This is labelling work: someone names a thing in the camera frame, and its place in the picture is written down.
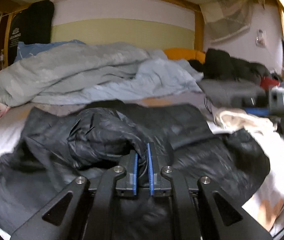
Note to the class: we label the black hanging garment bag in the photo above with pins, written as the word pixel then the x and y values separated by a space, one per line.
pixel 31 26

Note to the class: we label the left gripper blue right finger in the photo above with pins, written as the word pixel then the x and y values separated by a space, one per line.
pixel 155 178

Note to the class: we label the cream folded garment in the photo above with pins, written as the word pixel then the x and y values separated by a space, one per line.
pixel 235 119

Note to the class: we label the black puffer down jacket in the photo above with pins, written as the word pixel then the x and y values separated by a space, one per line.
pixel 64 176

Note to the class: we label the orange pillow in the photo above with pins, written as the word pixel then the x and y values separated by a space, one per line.
pixel 186 54

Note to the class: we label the black coat pile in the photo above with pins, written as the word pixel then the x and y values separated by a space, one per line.
pixel 219 65

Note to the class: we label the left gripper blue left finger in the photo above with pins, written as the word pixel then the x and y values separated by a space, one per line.
pixel 130 163

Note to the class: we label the grey folded garment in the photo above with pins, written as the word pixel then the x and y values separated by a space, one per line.
pixel 230 94

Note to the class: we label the red book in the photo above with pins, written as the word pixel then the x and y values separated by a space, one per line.
pixel 268 83

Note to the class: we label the blue pillow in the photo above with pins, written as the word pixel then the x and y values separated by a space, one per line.
pixel 25 51

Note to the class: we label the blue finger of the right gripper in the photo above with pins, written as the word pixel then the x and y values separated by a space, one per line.
pixel 257 111

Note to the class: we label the light blue grey duvet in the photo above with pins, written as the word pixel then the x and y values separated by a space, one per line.
pixel 74 74

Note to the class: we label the wall power socket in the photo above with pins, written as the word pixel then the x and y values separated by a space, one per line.
pixel 261 38

